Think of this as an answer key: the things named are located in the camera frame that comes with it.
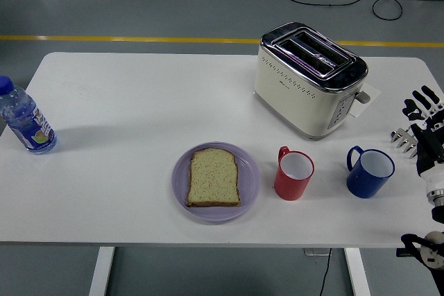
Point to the purple round plate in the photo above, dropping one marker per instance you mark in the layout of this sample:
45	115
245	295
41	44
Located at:
249	178

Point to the blue enamel cup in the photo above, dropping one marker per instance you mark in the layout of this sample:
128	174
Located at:
366	185

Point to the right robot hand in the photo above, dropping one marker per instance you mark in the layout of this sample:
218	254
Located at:
430	143

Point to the cream and chrome toaster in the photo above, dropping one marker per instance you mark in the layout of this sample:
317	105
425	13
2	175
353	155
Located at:
295	102

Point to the white table leg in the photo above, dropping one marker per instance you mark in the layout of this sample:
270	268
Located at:
102	271
357	271

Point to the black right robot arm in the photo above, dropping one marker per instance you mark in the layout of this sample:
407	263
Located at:
430	251

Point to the red enamel cup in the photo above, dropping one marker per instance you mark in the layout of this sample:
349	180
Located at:
289	188

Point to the black table control panel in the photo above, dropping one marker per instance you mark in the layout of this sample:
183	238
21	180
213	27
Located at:
402	253

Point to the white paper sheet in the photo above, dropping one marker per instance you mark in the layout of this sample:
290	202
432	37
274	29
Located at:
375	92

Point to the grey under-table socket box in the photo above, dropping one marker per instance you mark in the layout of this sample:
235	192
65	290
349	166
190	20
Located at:
314	252

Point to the slice of bread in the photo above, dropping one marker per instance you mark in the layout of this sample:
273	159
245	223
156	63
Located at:
213	178

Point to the metal toast rack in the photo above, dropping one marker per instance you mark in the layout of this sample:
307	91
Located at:
404	140

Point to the clear bottle with blue cap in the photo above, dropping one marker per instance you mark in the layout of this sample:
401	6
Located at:
27	122

